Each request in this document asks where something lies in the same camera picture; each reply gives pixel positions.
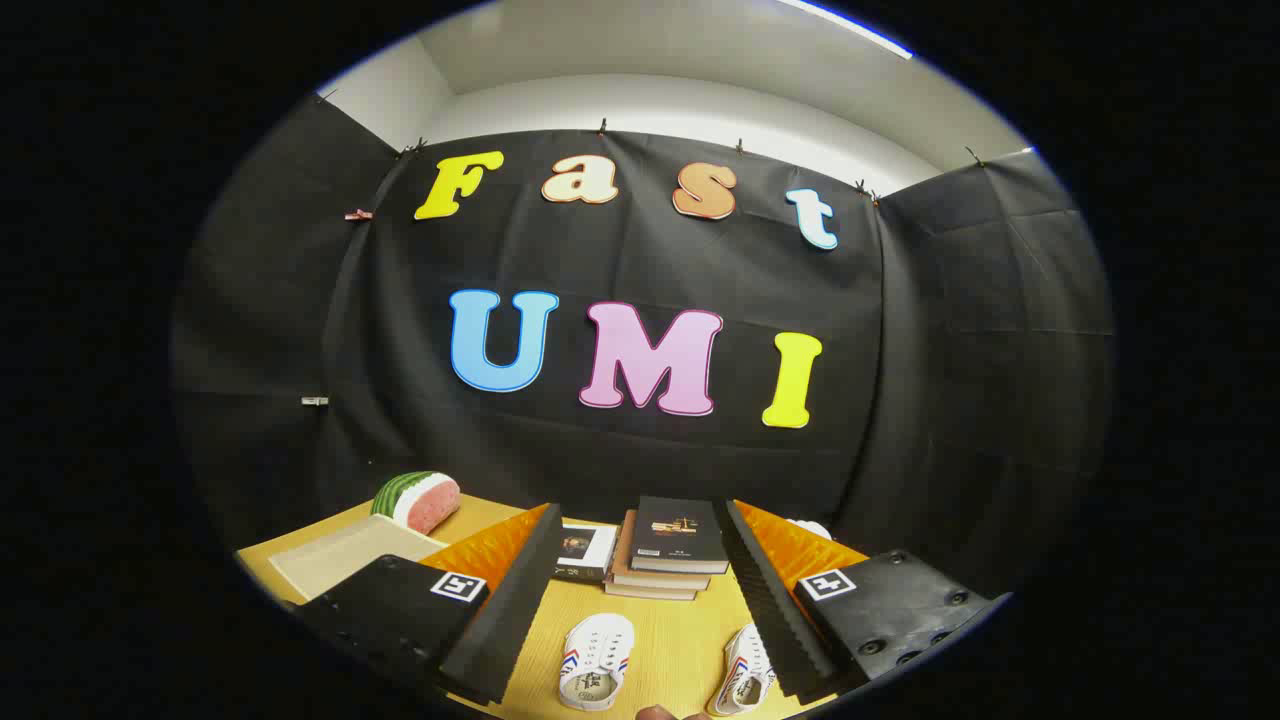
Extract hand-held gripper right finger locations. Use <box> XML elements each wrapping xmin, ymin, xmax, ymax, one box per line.
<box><xmin>712</xmin><ymin>498</ymin><xmax>1013</xmax><ymax>702</ymax></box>

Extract thin brown cover book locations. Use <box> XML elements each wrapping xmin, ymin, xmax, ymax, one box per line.
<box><xmin>603</xmin><ymin>575</ymin><xmax>698</xmax><ymax>601</ymax></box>

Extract black cover book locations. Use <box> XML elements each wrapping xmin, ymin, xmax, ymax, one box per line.
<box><xmin>630</xmin><ymin>496</ymin><xmax>730</xmax><ymax>576</ymax></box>

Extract white canvas shoe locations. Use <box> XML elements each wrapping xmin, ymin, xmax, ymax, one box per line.
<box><xmin>708</xmin><ymin>624</ymin><xmax>777</xmax><ymax>717</ymax></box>
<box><xmin>558</xmin><ymin>613</ymin><xmax>636</xmax><ymax>712</ymax></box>

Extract thick brown cover book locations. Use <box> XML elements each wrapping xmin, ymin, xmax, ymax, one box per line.
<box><xmin>610</xmin><ymin>510</ymin><xmax>713</xmax><ymax>591</ymax></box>

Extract white portrait cover book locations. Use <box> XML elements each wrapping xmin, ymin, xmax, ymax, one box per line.
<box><xmin>553</xmin><ymin>523</ymin><xmax>619</xmax><ymax>583</ymax></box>

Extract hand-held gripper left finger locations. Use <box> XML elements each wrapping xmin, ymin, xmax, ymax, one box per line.
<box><xmin>290</xmin><ymin>503</ymin><xmax>564</xmax><ymax>707</ymax></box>

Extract beige fabric storage box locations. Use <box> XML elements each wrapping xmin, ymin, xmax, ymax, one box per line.
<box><xmin>268</xmin><ymin>515</ymin><xmax>449</xmax><ymax>604</ymax></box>

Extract black backdrop cloth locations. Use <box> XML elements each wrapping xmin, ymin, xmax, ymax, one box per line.
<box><xmin>170</xmin><ymin>95</ymin><xmax>1116</xmax><ymax>601</ymax></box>

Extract watermelon slice plush toy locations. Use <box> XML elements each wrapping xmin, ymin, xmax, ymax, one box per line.
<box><xmin>371</xmin><ymin>471</ymin><xmax>462</xmax><ymax>535</ymax></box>

